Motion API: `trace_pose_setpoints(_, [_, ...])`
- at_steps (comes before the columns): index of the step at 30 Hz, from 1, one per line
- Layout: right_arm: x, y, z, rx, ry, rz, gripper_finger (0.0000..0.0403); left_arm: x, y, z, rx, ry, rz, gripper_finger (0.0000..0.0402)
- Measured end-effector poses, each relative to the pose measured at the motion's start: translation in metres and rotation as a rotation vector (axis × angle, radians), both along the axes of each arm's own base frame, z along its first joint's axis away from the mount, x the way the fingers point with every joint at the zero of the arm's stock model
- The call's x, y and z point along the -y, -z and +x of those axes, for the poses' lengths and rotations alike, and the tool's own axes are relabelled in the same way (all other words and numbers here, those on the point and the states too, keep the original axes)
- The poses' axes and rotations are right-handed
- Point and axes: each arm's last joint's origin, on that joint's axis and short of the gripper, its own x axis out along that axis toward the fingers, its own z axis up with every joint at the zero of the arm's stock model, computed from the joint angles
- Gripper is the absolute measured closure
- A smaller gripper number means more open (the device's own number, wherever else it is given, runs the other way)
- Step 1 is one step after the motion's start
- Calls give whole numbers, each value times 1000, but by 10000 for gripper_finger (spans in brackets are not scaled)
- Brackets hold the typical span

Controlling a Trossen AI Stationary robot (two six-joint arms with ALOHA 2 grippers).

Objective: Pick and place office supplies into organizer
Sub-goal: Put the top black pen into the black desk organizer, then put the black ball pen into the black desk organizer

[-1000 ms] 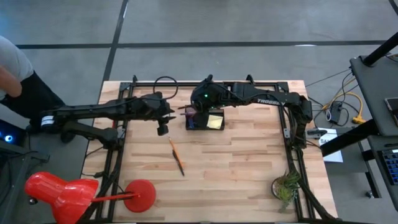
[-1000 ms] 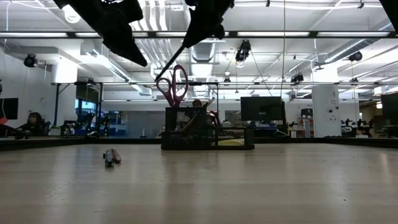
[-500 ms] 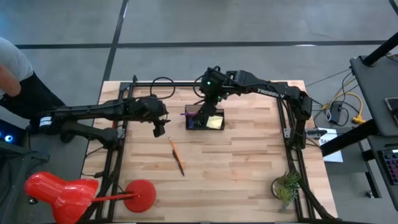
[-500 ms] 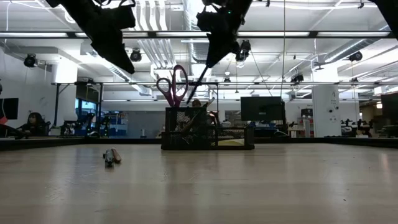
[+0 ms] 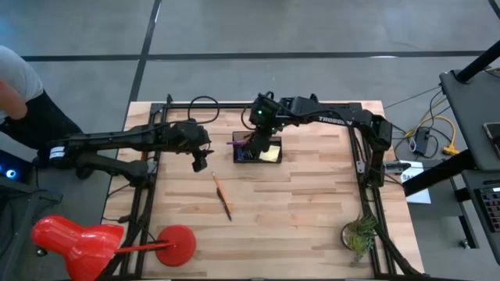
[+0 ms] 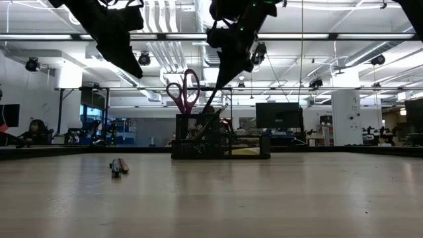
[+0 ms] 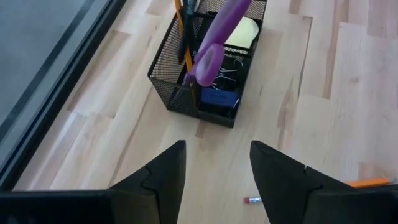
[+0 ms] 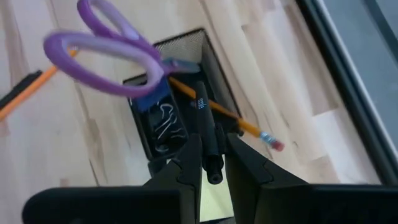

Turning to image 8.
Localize orange pencil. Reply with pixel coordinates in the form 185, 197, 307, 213
167, 76, 285, 152
0, 49, 78, 123

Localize purple scissors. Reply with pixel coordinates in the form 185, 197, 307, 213
43, 0, 201, 98

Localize black marker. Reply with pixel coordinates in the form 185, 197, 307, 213
0, 70, 44, 110

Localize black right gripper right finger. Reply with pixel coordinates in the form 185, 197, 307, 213
225, 133, 398, 224

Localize sticky note pad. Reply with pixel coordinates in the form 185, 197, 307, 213
198, 157, 234, 222

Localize blue eraser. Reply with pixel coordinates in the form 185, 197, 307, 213
133, 77, 172, 113

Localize black binder clip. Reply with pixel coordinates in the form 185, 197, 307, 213
157, 102, 177, 124
154, 118, 186, 142

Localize black mesh desk organizer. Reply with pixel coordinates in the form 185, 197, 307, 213
123, 27, 245, 175

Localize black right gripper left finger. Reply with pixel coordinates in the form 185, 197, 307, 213
21, 133, 203, 224

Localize black pen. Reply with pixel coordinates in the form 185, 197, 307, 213
194, 80, 226, 185

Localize black aluminium table frame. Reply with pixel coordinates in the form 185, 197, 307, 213
295, 0, 398, 187

